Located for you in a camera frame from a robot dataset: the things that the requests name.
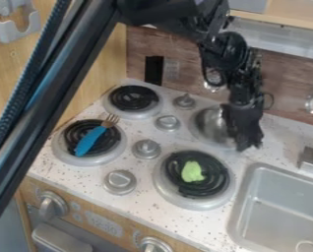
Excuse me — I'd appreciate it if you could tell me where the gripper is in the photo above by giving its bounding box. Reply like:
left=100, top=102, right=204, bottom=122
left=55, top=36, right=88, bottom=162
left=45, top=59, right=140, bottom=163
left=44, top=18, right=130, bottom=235
left=218, top=99, right=268, bottom=153

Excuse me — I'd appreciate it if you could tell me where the silver pot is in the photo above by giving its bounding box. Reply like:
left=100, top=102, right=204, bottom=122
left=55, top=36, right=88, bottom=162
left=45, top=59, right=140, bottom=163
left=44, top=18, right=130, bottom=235
left=192, top=105, right=238, bottom=150

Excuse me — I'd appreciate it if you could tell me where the green toy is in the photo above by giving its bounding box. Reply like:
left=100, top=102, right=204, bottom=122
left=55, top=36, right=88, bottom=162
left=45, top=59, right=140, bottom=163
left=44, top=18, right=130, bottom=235
left=180, top=159, right=207, bottom=184

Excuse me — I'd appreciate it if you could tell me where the toy sink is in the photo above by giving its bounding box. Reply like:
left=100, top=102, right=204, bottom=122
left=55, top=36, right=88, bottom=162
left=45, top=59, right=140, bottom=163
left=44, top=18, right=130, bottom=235
left=225, top=162, right=313, bottom=252

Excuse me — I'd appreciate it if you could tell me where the toy stove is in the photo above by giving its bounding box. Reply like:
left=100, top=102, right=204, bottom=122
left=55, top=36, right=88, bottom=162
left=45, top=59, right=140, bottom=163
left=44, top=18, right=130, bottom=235
left=49, top=78, right=241, bottom=212

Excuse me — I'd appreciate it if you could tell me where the blue handled fork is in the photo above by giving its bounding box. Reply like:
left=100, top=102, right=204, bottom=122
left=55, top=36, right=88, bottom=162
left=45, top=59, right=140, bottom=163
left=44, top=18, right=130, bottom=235
left=72, top=113, right=121, bottom=158

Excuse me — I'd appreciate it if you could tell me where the grey wall rack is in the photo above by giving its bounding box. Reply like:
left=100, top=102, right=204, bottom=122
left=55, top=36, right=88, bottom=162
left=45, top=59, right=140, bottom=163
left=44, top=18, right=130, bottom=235
left=0, top=0, right=44, bottom=44

